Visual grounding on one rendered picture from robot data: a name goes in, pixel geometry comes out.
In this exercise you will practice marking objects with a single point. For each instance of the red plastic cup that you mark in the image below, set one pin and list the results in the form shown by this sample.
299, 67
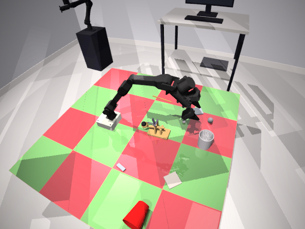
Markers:
135, 218

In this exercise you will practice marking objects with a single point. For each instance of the white cylindrical cup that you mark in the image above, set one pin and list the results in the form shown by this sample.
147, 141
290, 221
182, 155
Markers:
205, 139

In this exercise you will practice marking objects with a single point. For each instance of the white square tile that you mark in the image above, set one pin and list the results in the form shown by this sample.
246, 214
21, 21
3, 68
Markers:
172, 180

